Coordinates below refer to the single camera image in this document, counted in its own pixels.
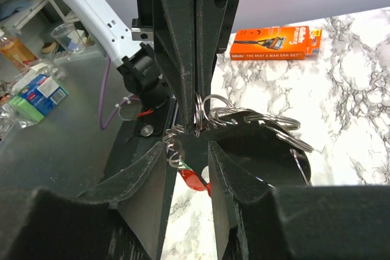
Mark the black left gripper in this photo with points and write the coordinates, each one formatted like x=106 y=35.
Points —
x=213 y=22

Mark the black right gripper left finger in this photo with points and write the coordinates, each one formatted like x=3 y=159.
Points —
x=136 y=193

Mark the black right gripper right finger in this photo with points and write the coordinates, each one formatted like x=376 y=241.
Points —
x=239 y=225

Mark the key with red tag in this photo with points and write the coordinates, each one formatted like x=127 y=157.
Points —
x=193 y=181

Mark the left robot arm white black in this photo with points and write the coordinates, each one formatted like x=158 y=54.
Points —
x=137 y=54

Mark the orange Gillette razor box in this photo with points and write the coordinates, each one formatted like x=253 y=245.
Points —
x=276 y=43

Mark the clear plastic cup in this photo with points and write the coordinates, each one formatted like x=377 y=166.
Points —
x=69 y=37

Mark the blue green tissue pack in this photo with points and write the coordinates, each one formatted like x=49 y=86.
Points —
x=38 y=98

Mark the white storage shelf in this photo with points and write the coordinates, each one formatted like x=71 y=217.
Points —
x=16 y=21

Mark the orange liquid bottle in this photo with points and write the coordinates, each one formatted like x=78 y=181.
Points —
x=16 y=52

